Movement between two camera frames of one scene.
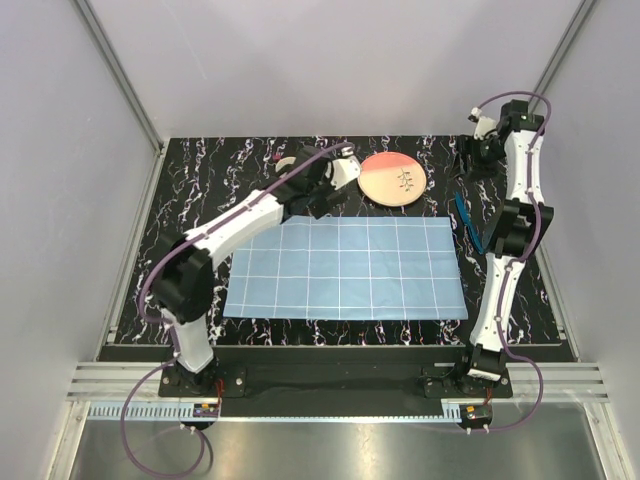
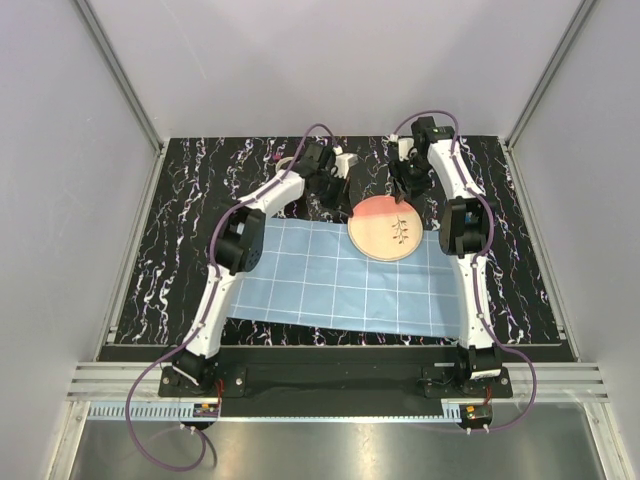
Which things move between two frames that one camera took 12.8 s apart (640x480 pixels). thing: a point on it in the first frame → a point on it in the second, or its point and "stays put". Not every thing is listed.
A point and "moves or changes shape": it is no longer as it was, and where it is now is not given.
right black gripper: (473, 163) → (417, 187)
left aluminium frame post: (121, 77) stays put
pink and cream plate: (393, 179) → (384, 230)
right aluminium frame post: (576, 24) stays put
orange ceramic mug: (285, 161) stays put
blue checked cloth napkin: (349, 268) moves or changes shape
